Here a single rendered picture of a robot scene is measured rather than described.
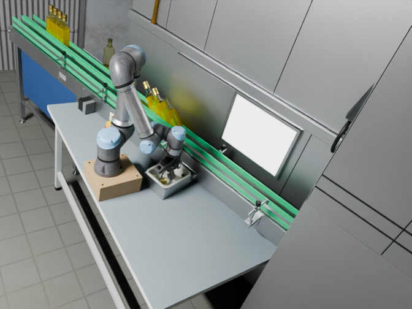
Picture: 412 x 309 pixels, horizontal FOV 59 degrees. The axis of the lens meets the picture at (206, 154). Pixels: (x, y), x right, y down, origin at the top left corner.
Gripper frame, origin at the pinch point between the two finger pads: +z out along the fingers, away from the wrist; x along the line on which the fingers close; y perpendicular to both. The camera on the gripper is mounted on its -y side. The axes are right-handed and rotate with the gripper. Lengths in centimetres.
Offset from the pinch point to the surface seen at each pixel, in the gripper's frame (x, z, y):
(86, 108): 79, 1, 5
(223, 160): -16.1, -13.3, 29.9
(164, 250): -32.1, 5.5, -29.3
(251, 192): -42.4, -13.4, 22.2
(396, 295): -120, -33, 3
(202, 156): -5.6, -11.6, 22.9
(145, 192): 2.6, 5.5, -10.5
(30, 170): 122, 81, -12
